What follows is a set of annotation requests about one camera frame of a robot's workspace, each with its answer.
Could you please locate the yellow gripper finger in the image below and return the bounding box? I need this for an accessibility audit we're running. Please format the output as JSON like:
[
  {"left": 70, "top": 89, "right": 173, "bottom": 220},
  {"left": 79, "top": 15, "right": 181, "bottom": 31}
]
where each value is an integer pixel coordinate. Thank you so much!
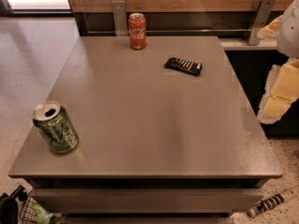
[
  {"left": 257, "top": 59, "right": 299, "bottom": 124},
  {"left": 257, "top": 16, "right": 282, "bottom": 39}
]

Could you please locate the black rxbar chocolate bar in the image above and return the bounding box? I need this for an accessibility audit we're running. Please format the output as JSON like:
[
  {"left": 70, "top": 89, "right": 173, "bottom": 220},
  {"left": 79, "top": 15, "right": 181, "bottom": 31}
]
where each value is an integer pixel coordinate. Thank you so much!
[{"left": 164, "top": 58, "right": 202, "bottom": 77}]

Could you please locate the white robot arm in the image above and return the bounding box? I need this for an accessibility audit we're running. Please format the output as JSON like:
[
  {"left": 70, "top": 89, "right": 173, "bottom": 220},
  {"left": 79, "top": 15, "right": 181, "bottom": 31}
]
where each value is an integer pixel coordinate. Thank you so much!
[{"left": 257, "top": 0, "right": 299, "bottom": 124}]

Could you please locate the orange soda can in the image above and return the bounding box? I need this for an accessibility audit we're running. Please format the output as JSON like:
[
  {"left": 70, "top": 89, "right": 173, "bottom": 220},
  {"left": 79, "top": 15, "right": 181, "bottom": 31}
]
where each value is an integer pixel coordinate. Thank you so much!
[{"left": 128, "top": 13, "right": 147, "bottom": 49}]

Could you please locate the green soda can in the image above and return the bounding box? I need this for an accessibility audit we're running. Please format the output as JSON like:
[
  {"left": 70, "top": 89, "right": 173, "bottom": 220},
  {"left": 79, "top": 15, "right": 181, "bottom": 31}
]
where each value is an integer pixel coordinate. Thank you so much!
[{"left": 33, "top": 101, "right": 79, "bottom": 154}]

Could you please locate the black white tube on floor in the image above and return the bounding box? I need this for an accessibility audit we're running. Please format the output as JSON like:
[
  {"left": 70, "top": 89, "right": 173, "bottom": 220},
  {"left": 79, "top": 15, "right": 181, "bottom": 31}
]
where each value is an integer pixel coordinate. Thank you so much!
[{"left": 248, "top": 188, "right": 297, "bottom": 218}]

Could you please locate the grey table drawer front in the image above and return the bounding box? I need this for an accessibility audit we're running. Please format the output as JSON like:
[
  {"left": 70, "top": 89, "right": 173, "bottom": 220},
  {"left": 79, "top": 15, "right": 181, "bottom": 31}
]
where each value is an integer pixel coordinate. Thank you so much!
[{"left": 32, "top": 189, "right": 262, "bottom": 214}]

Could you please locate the green bag in basket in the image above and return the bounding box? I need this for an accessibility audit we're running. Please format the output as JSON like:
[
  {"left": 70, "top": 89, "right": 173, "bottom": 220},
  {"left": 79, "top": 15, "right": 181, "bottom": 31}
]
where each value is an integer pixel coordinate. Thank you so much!
[{"left": 33, "top": 203, "right": 62, "bottom": 224}]

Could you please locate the right metal bracket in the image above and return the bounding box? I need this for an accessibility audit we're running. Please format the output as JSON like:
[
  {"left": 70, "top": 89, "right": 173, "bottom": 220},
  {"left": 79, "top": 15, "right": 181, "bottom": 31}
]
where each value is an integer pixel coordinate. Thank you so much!
[{"left": 248, "top": 0, "right": 276, "bottom": 46}]

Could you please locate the metal bracket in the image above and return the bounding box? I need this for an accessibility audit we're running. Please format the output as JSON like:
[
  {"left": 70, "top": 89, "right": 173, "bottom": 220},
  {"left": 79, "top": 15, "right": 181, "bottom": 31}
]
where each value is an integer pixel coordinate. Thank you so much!
[
  {"left": 248, "top": 0, "right": 276, "bottom": 46},
  {"left": 112, "top": 0, "right": 127, "bottom": 36}
]

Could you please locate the left metal bracket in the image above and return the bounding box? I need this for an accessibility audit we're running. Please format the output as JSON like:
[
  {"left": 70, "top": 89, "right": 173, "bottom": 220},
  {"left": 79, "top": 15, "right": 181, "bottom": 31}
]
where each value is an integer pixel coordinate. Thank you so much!
[{"left": 112, "top": 0, "right": 127, "bottom": 36}]

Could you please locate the horizontal metal rail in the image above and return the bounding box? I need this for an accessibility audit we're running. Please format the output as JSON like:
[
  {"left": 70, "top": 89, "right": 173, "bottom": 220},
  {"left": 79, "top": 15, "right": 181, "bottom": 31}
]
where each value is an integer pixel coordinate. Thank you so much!
[{"left": 86, "top": 29, "right": 251, "bottom": 36}]

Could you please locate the black wire basket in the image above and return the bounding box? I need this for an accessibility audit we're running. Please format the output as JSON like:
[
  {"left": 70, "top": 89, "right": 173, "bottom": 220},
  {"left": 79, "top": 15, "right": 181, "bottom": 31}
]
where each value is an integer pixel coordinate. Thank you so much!
[{"left": 0, "top": 185, "right": 36, "bottom": 224}]

